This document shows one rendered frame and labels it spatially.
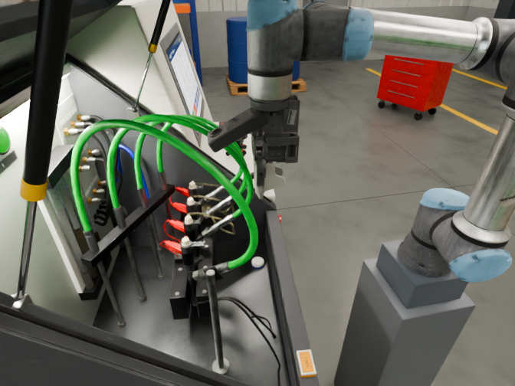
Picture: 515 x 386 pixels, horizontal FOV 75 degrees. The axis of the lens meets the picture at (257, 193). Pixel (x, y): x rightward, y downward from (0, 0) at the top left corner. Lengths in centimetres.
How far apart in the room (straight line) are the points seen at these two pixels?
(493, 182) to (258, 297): 64
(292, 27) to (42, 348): 52
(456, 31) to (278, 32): 37
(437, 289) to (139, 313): 84
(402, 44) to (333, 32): 21
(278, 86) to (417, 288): 71
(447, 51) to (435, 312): 71
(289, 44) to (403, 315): 82
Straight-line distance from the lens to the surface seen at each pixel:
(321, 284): 218
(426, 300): 113
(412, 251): 106
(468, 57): 81
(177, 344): 95
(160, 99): 99
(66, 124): 94
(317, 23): 56
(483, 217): 85
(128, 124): 56
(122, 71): 99
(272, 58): 55
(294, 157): 62
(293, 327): 81
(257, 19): 55
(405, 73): 486
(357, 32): 57
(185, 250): 78
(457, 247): 89
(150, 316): 102
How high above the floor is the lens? 162
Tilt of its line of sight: 34 degrees down
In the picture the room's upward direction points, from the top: straight up
